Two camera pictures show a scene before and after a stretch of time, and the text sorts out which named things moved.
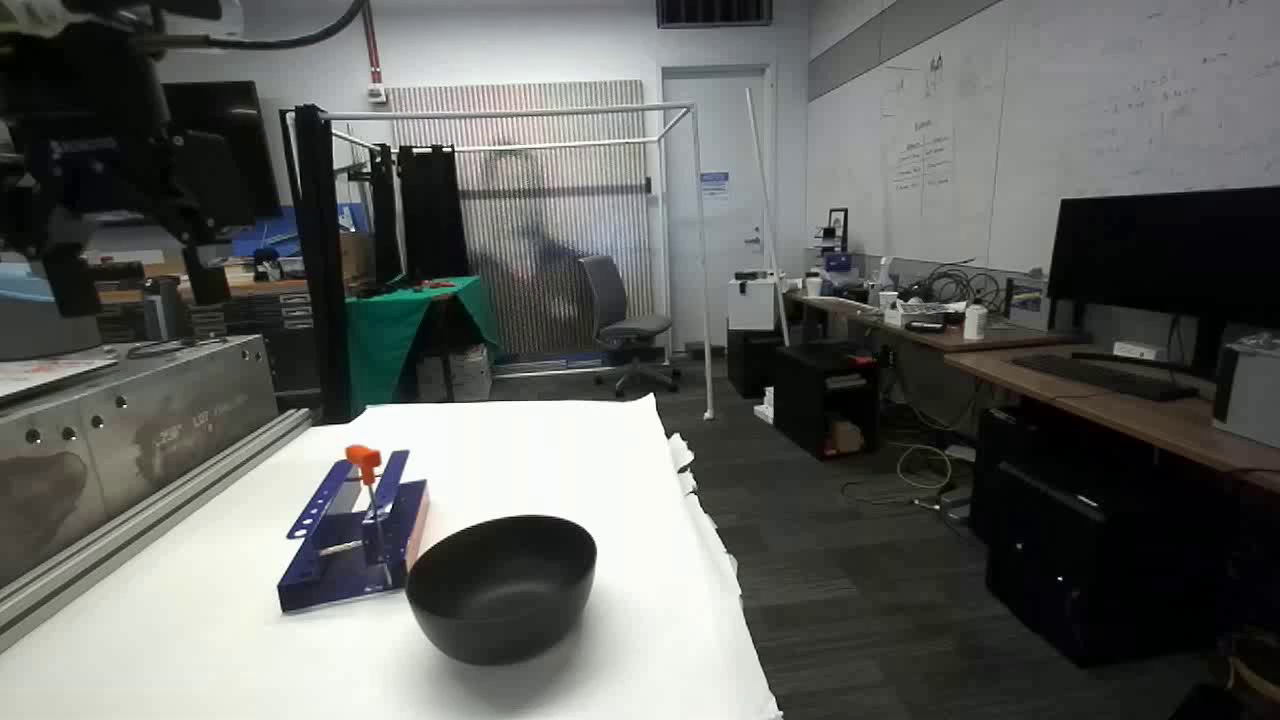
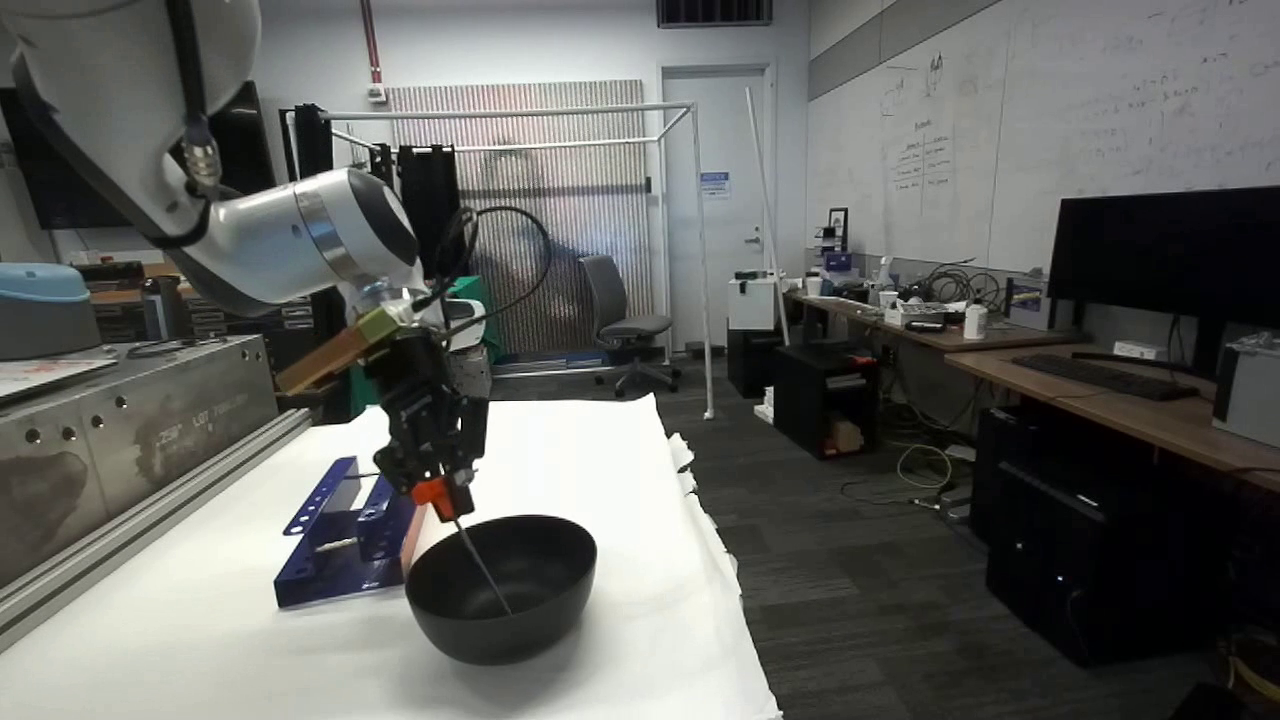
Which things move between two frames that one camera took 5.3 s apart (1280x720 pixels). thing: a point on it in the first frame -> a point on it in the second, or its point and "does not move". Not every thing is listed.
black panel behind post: x=434 y=214 does not move
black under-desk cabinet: x=1111 y=550 does not move
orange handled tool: x=364 y=462 -> x=427 y=521
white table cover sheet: x=188 y=624 does not move
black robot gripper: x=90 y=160 -> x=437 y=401
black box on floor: x=829 y=401 does not move
